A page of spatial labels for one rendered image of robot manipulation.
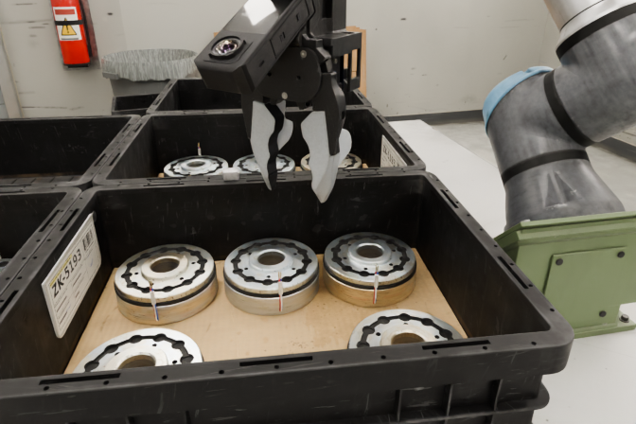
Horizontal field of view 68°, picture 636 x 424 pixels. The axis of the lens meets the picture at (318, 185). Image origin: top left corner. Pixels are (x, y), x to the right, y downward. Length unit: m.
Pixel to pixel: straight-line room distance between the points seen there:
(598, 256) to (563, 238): 0.06
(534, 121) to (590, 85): 0.08
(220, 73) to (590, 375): 0.56
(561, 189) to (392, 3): 3.17
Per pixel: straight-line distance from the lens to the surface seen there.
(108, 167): 0.63
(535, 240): 0.61
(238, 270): 0.52
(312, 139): 0.42
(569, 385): 0.68
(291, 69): 0.41
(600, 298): 0.73
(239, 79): 0.34
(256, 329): 0.49
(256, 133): 0.46
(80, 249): 0.52
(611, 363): 0.73
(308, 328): 0.48
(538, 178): 0.69
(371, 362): 0.31
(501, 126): 0.73
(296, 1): 0.39
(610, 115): 0.69
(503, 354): 0.34
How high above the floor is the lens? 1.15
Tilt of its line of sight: 24 degrees down
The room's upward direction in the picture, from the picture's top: straight up
